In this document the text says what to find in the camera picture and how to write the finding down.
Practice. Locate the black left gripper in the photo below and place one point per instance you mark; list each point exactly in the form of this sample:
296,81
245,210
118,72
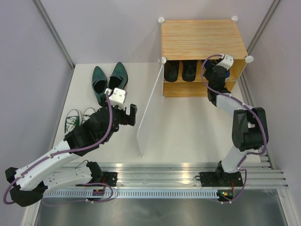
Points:
130,119

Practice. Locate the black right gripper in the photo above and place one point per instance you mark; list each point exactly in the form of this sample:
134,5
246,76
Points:
207,73

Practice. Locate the blue canvas sneaker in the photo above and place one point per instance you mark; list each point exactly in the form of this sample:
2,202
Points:
227,75
205,64

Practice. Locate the black leather shoe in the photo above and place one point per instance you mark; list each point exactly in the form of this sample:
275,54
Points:
171,70
189,70

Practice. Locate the white cabinet door panel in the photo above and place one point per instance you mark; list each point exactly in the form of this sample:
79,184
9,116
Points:
151,112

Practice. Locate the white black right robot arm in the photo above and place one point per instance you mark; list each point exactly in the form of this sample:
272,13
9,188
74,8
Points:
249,126

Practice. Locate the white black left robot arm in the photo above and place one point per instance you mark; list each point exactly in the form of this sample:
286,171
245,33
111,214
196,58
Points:
29,184

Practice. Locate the right green leather shoe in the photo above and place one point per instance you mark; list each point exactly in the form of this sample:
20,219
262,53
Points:
119,77

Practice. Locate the green leather shoe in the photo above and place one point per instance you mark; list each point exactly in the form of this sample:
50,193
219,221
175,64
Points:
119,77
99,83

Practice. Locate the left green leather shoe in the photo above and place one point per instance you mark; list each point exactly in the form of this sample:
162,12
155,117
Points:
99,83

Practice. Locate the wooden shoe cabinet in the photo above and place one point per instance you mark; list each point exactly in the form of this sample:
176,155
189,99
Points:
198,40

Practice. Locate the right green canvas sneaker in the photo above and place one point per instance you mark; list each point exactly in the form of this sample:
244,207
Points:
87,113

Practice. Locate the green canvas sneaker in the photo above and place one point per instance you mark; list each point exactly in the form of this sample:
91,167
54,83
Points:
72,120
87,113

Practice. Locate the left green canvas sneaker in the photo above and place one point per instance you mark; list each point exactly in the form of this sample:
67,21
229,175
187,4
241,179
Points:
72,120

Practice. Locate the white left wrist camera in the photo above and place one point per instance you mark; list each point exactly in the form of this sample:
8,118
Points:
117,97

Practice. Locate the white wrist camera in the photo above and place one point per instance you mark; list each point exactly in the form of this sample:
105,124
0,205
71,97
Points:
226,61
117,97

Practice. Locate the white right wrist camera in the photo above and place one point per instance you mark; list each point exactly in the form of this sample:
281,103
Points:
226,61

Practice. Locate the aluminium mounting rail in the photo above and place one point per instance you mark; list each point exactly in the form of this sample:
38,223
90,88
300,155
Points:
177,173

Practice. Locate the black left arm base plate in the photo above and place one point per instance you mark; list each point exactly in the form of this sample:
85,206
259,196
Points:
108,178

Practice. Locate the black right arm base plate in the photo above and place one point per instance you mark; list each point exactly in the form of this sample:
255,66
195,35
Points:
212,179

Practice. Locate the white slotted cable duct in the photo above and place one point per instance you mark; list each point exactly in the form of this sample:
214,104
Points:
135,193

